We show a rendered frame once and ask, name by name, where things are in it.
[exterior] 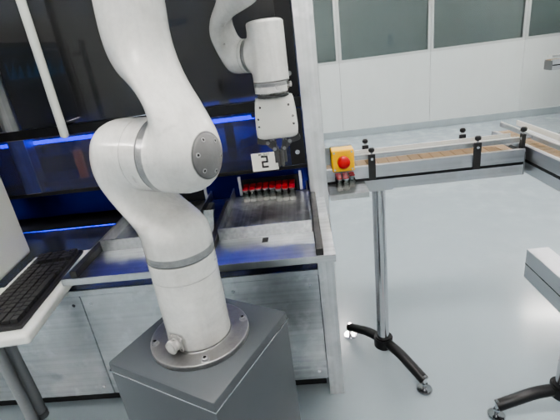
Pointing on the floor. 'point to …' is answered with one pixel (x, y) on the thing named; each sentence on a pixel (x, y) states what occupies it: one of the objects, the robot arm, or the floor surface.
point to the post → (317, 175)
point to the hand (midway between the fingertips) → (281, 157)
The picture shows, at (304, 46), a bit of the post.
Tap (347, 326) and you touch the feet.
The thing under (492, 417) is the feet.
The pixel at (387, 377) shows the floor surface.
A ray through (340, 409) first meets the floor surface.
